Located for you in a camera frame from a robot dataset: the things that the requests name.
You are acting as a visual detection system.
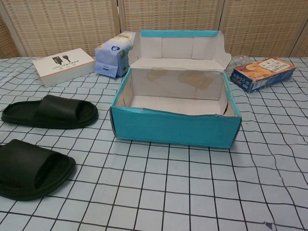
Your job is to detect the orange and blue carton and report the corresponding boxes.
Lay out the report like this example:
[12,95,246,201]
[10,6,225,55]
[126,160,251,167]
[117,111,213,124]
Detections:
[230,57,297,94]

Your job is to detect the blue tissue pack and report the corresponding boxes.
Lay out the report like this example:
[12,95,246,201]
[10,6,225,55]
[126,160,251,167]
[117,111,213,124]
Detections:
[94,30,135,78]

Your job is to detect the blue checked tablecloth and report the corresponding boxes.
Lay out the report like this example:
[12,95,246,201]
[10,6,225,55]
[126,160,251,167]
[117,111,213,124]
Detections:
[0,56,308,231]

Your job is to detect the white USB cable box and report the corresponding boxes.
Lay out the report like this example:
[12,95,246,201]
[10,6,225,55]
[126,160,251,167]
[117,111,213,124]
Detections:
[32,48,96,87]

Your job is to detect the black slipper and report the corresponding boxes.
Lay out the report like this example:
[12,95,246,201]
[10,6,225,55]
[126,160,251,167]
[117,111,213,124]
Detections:
[1,94,99,129]
[0,139,77,200]

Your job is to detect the teal cardboard shoe box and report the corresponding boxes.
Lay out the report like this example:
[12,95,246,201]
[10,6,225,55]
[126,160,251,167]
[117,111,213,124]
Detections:
[110,30,241,146]

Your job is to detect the woven folding screen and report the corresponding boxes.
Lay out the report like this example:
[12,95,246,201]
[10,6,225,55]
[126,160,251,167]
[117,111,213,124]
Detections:
[0,0,308,58]

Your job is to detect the clear plastic bottle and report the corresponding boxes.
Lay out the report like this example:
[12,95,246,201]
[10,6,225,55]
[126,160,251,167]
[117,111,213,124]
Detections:
[226,55,249,73]

